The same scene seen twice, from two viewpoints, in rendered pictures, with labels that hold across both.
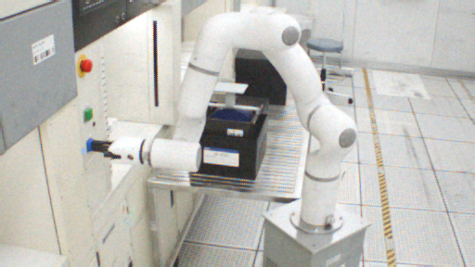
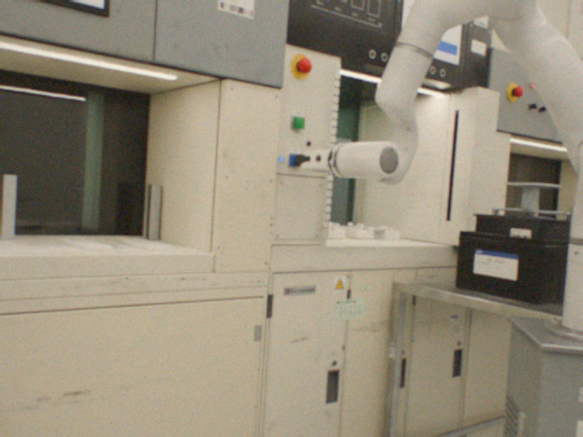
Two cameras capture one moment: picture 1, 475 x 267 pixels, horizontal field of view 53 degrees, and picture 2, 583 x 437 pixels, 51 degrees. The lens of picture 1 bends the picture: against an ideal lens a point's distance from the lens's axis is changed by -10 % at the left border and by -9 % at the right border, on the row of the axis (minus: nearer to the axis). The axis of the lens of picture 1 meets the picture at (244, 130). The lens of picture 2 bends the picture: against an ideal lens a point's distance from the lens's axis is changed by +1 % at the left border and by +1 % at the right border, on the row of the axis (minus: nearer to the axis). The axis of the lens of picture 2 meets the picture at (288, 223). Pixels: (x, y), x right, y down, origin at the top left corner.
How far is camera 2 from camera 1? 100 cm
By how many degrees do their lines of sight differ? 47
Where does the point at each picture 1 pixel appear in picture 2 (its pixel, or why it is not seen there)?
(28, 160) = (207, 133)
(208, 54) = (411, 24)
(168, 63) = (467, 163)
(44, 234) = (203, 225)
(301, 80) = (546, 68)
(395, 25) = not seen: outside the picture
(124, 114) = (412, 231)
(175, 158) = (359, 153)
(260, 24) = not seen: outside the picture
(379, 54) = not seen: outside the picture
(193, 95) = (389, 75)
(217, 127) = (499, 226)
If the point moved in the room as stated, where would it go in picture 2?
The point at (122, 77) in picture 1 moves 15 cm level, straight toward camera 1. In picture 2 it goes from (415, 184) to (402, 182)
